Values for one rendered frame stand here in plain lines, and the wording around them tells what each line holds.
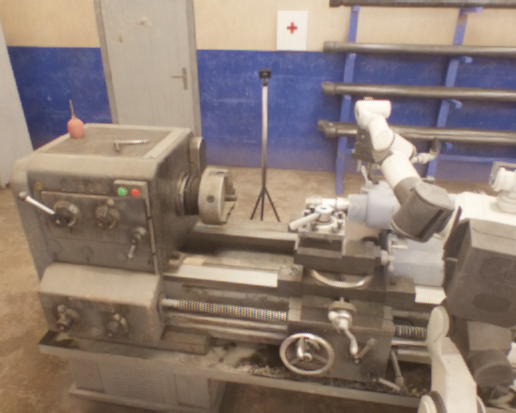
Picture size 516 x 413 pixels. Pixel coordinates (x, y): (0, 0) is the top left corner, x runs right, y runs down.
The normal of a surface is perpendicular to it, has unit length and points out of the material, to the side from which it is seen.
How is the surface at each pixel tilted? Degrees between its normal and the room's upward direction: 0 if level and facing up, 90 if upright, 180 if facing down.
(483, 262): 96
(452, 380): 64
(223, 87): 90
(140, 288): 32
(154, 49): 90
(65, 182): 90
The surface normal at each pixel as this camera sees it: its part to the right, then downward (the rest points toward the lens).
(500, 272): -0.36, 0.52
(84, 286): -0.09, -0.51
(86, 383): -0.17, 0.46
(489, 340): 0.02, -0.18
